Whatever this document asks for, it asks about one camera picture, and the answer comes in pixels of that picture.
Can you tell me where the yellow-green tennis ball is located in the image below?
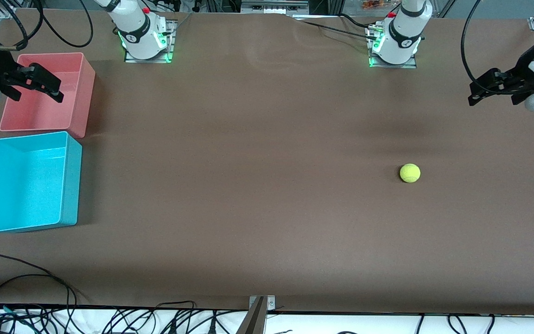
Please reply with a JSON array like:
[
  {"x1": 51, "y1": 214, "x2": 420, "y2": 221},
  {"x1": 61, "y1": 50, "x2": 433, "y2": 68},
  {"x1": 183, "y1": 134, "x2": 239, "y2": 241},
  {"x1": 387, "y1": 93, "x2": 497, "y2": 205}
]
[{"x1": 400, "y1": 163, "x2": 421, "y2": 183}]

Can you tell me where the pink plastic bin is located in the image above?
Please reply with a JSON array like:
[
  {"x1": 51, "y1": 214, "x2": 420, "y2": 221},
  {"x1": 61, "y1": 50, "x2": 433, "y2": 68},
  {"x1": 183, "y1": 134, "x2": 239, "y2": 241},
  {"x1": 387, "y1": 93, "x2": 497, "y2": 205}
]
[{"x1": 0, "y1": 52, "x2": 96, "y2": 139}]

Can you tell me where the blue plastic bin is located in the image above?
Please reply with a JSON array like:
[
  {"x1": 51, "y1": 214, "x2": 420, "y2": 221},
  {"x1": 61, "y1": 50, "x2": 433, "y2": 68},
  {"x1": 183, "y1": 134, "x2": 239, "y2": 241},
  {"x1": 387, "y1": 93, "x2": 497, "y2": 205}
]
[{"x1": 0, "y1": 131, "x2": 83, "y2": 234}]

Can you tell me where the black cable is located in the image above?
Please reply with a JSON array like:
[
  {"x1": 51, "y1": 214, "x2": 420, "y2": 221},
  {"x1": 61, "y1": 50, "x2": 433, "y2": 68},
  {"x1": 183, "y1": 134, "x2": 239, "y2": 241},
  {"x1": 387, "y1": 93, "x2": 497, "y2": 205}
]
[
  {"x1": 0, "y1": 253, "x2": 78, "y2": 307},
  {"x1": 0, "y1": 0, "x2": 29, "y2": 51},
  {"x1": 339, "y1": 13, "x2": 374, "y2": 28},
  {"x1": 155, "y1": 301, "x2": 198, "y2": 310},
  {"x1": 293, "y1": 19, "x2": 379, "y2": 41},
  {"x1": 461, "y1": 0, "x2": 534, "y2": 96},
  {"x1": 0, "y1": 274, "x2": 71, "y2": 325},
  {"x1": 35, "y1": 0, "x2": 93, "y2": 48}
]

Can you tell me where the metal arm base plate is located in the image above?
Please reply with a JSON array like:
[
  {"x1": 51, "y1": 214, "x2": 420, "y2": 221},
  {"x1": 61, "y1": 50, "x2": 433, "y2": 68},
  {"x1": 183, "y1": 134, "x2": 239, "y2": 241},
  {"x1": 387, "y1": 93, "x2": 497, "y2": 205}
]
[
  {"x1": 368, "y1": 26, "x2": 418, "y2": 69},
  {"x1": 124, "y1": 19, "x2": 177, "y2": 63}
]

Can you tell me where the grey metal rail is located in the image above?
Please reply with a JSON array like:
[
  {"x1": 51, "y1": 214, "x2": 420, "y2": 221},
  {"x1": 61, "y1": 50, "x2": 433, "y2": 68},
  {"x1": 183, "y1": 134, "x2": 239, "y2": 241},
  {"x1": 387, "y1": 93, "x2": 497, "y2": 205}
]
[{"x1": 241, "y1": 0, "x2": 309, "y2": 14}]

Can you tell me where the small metal table bracket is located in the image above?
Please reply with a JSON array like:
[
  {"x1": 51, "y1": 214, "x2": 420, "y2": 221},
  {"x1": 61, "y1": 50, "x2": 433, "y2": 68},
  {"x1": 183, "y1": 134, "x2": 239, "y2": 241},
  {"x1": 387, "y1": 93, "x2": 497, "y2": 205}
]
[{"x1": 249, "y1": 295, "x2": 276, "y2": 311}]

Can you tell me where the grey aluminium post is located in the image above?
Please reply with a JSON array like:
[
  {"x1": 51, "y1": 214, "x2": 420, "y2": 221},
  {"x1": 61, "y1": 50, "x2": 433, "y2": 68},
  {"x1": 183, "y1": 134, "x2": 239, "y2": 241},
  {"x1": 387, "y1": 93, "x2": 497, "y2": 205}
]
[{"x1": 235, "y1": 297, "x2": 267, "y2": 334}]

